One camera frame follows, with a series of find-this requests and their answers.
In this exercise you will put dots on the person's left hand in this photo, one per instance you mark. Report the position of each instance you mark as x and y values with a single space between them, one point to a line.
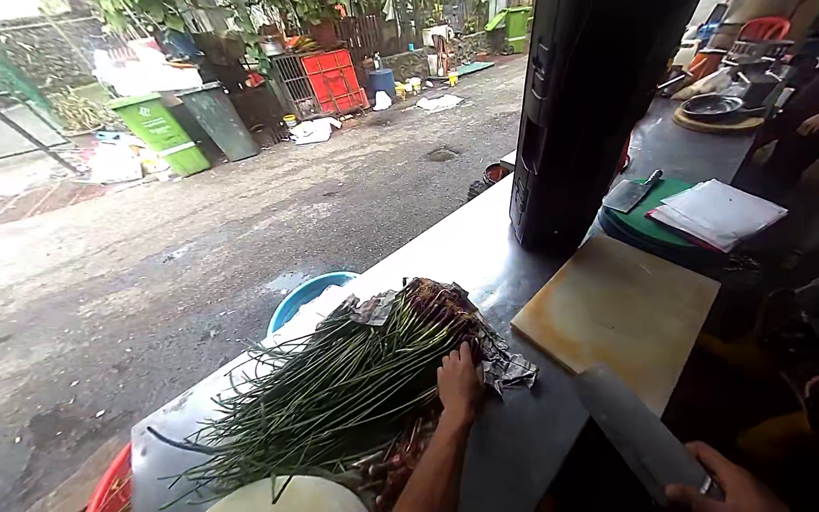
460 387

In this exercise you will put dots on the person's right hand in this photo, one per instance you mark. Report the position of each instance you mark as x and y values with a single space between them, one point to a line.
734 489

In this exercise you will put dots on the person's left fingers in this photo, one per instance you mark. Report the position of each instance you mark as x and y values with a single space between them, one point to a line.
456 360

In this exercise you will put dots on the person's right thumb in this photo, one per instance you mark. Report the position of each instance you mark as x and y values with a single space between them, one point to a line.
684 495

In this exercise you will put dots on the person's right index finger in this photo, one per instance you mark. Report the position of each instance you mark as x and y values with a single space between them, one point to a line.
706 456

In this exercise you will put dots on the large steel cleaver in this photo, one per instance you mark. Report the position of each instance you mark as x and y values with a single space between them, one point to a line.
640 434

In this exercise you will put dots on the person's left forearm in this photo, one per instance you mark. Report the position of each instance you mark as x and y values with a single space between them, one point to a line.
438 466

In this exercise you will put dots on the crumpled newspaper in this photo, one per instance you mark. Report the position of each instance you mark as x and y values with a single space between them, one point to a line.
509 366

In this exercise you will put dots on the pile of green scallions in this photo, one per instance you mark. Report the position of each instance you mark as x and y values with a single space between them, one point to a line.
367 377

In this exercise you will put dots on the pile of reddish shallots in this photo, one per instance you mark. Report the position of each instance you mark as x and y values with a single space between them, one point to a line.
397 462

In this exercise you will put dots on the white plastic bag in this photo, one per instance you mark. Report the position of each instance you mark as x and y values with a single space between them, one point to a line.
317 306

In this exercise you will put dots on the rectangular cream cutting board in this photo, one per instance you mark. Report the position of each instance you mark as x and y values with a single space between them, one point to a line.
623 313

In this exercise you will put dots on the light blue plastic basin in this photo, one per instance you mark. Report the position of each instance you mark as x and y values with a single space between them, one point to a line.
297 297

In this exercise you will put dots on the black bucket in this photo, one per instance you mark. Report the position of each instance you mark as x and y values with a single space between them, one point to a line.
493 176

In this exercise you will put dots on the round cream cutting board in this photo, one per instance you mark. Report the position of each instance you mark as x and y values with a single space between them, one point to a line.
288 496

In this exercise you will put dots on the small steel cleaver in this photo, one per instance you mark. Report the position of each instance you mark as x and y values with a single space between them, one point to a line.
626 195

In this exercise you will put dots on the round green cutting board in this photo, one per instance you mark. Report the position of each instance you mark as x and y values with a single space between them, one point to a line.
655 213

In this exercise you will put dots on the stack of white papers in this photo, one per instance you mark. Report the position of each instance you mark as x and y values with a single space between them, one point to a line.
726 210

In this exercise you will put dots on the white crumpled sheet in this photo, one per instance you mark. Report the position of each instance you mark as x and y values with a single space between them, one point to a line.
440 102

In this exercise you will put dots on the white crumpled sack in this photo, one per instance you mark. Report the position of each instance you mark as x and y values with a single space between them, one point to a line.
315 131

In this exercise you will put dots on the tall black cabinet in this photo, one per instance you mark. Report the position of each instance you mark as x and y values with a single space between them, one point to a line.
587 114

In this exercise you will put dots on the blue plastic bucket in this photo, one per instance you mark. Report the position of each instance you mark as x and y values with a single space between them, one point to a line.
382 82

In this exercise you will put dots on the green flat mat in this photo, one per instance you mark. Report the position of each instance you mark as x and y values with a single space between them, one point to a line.
473 69

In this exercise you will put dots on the metal cage with red panel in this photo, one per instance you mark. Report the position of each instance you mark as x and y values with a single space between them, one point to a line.
331 79

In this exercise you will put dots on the round wooden board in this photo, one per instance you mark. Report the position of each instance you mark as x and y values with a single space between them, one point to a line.
726 125

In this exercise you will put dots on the dark grey wheeled bin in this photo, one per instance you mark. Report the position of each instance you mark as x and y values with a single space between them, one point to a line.
221 122

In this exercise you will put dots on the lime green bin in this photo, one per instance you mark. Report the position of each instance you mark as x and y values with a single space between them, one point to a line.
517 30

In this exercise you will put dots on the black frying pan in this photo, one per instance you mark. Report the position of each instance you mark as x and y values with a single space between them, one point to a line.
712 105

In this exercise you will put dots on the red plastic basin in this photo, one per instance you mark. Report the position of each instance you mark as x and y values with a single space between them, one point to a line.
112 483

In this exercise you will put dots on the green wheeled bin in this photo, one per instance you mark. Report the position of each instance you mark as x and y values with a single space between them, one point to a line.
161 134

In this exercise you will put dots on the pile of rubbish bags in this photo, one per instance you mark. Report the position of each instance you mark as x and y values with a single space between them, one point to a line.
114 162

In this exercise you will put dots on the green leafy plants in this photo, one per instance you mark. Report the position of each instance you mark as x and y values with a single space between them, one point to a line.
239 18

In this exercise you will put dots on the pile of white bags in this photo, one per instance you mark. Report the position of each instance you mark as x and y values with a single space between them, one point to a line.
146 74

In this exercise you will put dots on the red plastic chair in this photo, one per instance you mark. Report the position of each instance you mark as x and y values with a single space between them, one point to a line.
765 28

